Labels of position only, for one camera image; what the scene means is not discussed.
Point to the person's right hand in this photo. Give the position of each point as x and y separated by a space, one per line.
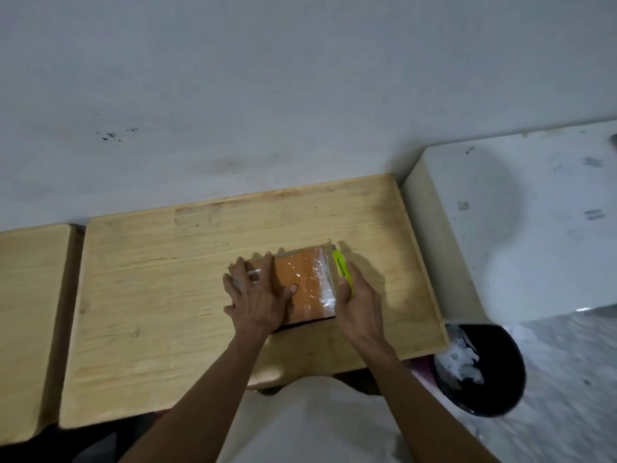
359 311

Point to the person's left hand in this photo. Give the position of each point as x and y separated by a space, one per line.
255 301

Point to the person's left middle finger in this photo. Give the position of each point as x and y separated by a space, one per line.
242 270

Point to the person's right thumb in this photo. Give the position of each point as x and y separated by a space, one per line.
340 299

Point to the person's left little finger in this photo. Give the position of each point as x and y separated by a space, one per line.
229 308

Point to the person's left thumb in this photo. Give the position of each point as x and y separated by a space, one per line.
288 294

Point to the orange plastic-wrapped box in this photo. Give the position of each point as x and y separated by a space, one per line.
301 286

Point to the green utility knife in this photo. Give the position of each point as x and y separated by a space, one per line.
343 272

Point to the person's right forearm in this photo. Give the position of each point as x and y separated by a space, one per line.
419 409

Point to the person's left forearm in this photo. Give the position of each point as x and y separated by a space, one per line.
202 400

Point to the person's white shirt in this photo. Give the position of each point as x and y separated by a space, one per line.
308 424

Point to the white plastic scraps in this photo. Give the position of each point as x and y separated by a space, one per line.
460 364

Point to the black trash bin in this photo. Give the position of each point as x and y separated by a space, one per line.
482 376

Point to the white table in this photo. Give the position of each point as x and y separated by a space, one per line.
525 226

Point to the light wooden side table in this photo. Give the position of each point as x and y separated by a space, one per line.
26 327

